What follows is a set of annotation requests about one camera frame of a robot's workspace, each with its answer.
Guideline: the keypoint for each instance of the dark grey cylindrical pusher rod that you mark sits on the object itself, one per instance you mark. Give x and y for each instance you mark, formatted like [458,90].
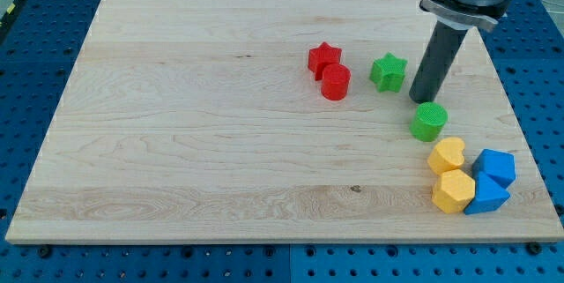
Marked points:
[436,62]

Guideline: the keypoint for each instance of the green star block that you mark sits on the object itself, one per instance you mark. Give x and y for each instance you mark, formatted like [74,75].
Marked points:
[388,73]

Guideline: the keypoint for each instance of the red star block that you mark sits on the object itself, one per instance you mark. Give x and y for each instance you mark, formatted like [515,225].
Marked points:
[320,57]

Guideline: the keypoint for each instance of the green cylinder block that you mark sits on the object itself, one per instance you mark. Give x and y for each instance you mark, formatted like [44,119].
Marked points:
[429,119]

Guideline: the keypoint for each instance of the yellow heart block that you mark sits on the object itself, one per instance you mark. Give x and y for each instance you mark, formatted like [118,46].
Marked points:
[447,155]

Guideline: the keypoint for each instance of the red cylinder block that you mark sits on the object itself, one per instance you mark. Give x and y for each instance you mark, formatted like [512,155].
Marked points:
[335,81]

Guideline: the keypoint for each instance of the blue pentagon block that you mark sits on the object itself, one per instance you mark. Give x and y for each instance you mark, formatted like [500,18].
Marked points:
[500,166]

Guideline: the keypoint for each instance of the yellow hexagon block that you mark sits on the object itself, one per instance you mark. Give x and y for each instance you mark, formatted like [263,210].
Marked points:
[453,191]

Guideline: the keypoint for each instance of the blue triangle block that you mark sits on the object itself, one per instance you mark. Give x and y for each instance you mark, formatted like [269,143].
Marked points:
[489,195]

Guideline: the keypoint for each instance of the light wooden board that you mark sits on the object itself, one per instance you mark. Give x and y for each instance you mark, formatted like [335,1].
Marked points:
[199,121]

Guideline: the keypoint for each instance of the yellow black hazard tape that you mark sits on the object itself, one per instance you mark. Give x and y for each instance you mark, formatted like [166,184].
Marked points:
[11,13]

